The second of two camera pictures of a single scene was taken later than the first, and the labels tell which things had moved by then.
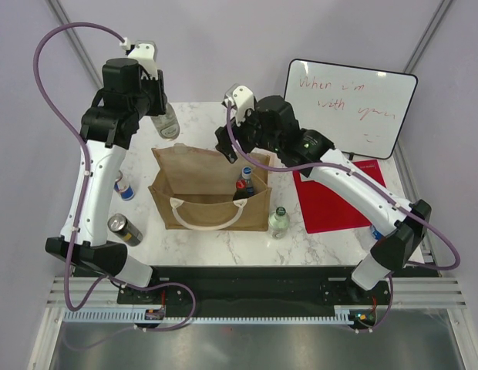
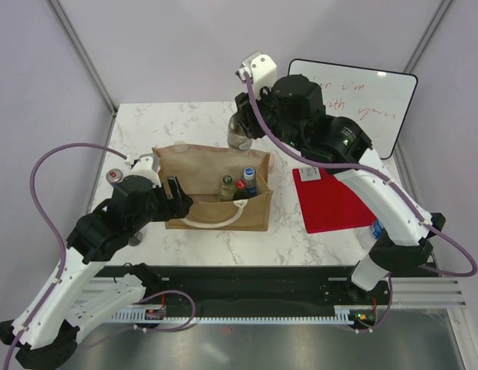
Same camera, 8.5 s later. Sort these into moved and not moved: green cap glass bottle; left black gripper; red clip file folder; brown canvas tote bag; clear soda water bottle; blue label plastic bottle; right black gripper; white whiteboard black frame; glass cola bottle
Moved: clear soda water bottle; green cap glass bottle; left black gripper; right black gripper
Not moved: white whiteboard black frame; glass cola bottle; brown canvas tote bag; blue label plastic bottle; red clip file folder
